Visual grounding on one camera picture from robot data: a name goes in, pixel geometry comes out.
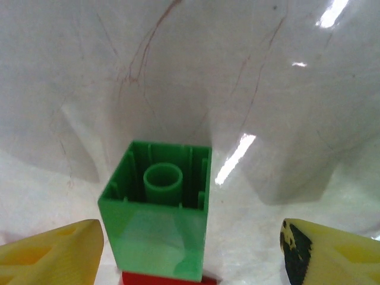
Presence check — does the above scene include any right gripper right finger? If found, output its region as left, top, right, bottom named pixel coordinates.
left=280, top=218, right=380, bottom=285

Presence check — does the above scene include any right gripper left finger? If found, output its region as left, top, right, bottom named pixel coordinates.
left=0, top=218, right=105, bottom=285

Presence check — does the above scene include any red long lego brick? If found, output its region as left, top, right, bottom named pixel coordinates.
left=121, top=270, right=223, bottom=285

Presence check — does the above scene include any green square lego brick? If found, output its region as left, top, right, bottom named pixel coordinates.
left=97, top=140, right=213, bottom=283

